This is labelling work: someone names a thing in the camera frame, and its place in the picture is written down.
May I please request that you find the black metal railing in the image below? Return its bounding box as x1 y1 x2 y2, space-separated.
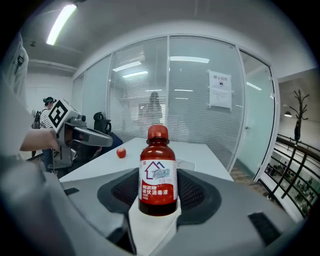
264 133 320 218

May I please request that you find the white paper notice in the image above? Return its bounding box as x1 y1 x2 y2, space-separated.
207 69 233 111

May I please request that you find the person's left forearm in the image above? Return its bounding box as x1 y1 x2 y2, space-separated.
19 128 61 152

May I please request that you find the black coat rack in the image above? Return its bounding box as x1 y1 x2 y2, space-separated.
292 88 310 146

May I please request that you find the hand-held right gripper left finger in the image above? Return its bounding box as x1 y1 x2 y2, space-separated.
59 167 141 255

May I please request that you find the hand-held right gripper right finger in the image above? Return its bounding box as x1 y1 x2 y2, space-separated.
159 168 300 256

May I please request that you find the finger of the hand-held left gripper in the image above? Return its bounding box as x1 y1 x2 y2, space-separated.
71 126 114 148

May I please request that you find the black mesh office chair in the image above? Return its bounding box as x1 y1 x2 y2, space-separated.
100 118 113 136

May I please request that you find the person's white shirt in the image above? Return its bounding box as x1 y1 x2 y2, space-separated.
0 32 30 108

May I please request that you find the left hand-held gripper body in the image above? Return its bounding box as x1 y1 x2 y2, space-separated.
48 99 88 166

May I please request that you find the long ceiling light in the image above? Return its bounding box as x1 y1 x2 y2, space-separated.
46 4 78 46

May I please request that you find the small red-capped bottle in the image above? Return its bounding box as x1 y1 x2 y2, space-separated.
138 124 179 217

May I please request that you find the blue office chair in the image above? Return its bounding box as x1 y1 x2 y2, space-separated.
109 131 124 151

